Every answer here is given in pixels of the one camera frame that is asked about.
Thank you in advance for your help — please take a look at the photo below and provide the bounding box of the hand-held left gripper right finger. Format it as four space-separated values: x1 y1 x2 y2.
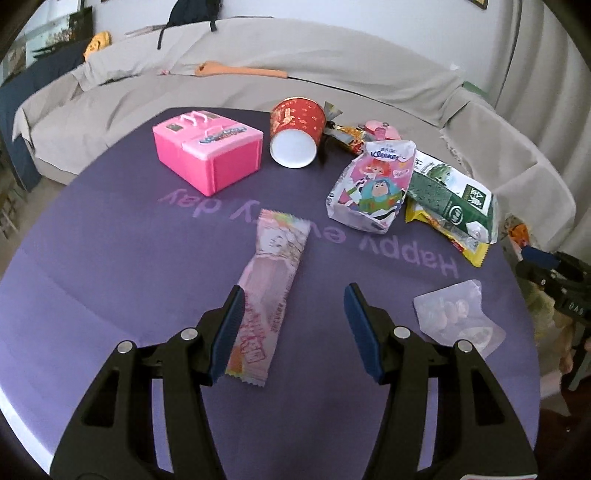
344 282 539 480

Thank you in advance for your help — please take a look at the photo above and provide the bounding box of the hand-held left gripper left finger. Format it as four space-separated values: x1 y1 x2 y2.
50 285 245 480

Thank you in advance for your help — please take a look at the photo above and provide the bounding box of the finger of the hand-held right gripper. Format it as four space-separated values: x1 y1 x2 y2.
515 260 555 289
522 246 561 271

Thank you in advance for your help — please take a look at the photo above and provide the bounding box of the long pink snack wrapper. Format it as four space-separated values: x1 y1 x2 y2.
225 209 311 387

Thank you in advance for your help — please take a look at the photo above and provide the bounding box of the yellow snack packet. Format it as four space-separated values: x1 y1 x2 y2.
405 203 490 267

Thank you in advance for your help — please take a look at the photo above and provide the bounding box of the clear plastic bag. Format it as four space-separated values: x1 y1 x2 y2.
413 279 506 357

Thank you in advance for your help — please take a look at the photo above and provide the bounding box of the green seaweed packet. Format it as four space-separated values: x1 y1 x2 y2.
406 154 499 244

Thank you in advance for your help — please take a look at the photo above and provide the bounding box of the cartoon print tissue packet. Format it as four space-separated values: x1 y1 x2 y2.
327 140 417 234

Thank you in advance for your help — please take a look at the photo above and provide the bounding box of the purple tablecloth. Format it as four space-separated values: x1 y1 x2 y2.
0 107 541 480

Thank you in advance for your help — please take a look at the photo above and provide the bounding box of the pink toy box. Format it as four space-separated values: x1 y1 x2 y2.
152 110 264 197

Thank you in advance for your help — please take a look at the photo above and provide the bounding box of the yellow printed snack wrapper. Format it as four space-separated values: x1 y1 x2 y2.
329 124 370 155

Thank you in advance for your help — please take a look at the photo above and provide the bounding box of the pink toy pot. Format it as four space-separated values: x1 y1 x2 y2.
365 120 400 141

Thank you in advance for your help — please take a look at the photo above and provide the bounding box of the red paper cup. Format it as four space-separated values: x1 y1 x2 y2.
270 97 326 169

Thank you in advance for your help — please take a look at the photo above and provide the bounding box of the silver foil wrapper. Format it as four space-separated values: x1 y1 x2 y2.
320 100 345 138

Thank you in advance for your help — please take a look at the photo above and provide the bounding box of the beige covered sofa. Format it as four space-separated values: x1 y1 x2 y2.
11 17 578 259

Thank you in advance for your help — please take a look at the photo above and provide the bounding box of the orange back scratcher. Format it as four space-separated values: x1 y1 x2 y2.
195 61 289 79

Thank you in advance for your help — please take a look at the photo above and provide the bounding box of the yellow plush toy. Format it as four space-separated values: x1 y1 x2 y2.
83 31 112 61

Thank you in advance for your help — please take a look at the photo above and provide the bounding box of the black backpack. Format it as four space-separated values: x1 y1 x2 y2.
157 0 222 51

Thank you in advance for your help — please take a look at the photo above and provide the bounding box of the glass display cabinet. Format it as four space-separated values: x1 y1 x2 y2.
4 7 93 81

